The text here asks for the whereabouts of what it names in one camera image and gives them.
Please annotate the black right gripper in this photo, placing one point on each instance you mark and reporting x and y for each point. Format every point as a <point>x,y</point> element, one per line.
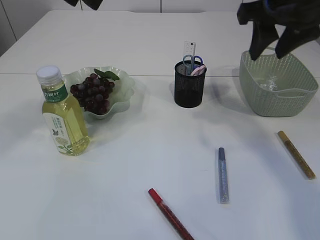
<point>301,18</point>

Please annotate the clear plastic sheet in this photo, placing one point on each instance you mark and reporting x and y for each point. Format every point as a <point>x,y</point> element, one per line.
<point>269,83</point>

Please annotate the pink scissors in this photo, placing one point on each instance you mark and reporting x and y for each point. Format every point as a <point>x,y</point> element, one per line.
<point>198,70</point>

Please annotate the clear plastic ruler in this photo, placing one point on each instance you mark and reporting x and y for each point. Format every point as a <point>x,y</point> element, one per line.
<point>189,48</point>

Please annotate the blue scissors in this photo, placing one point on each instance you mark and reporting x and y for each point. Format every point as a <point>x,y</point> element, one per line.
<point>191,62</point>

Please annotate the gold glitter pen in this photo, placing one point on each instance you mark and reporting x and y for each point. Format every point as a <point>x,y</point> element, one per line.
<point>308,172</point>

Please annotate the silver glitter pen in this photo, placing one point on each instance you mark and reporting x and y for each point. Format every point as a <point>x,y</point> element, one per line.
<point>223,186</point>

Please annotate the purple artificial grape bunch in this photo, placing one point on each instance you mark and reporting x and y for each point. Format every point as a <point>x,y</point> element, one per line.
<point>93,94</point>

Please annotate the red glitter pen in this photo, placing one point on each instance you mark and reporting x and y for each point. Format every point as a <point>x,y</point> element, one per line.
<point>170,216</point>

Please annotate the yellow tea bottle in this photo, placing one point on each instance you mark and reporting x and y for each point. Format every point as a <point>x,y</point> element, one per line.
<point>62,113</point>

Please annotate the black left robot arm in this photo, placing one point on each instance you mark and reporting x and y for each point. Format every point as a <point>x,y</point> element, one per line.
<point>92,4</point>

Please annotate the green woven plastic basket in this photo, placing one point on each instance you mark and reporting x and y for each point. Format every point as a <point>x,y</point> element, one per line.
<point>296,85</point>

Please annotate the black mesh pen holder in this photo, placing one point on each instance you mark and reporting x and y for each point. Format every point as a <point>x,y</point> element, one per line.
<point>188,90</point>

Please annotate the green wavy glass plate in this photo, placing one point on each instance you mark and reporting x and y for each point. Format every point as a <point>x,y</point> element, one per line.
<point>119,98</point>

